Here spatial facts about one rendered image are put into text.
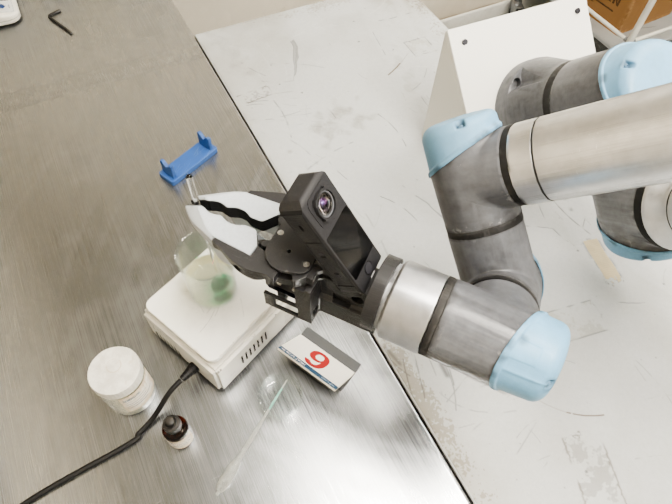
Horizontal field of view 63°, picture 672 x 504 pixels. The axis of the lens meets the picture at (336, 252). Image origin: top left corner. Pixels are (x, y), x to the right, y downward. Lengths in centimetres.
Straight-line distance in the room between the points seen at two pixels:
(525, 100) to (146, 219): 58
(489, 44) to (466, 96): 8
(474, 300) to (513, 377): 7
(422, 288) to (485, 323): 6
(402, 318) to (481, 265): 11
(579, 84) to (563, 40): 20
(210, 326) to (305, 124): 45
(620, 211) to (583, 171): 29
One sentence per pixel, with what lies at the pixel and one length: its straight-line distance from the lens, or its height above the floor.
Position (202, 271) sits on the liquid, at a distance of 67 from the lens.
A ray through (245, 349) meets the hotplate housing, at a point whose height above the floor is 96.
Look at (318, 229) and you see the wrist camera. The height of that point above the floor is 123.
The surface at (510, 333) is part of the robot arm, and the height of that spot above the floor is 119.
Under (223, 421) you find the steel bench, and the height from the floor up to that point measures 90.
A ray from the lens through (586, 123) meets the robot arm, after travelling 48.
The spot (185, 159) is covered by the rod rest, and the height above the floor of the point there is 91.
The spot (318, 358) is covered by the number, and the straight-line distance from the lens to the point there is 71.
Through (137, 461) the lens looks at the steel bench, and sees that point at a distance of 73.
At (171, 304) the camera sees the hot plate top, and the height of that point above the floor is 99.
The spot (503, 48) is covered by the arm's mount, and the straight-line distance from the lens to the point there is 90.
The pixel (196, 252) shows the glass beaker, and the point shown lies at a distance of 67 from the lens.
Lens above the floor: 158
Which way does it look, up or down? 57 degrees down
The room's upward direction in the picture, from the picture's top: 4 degrees clockwise
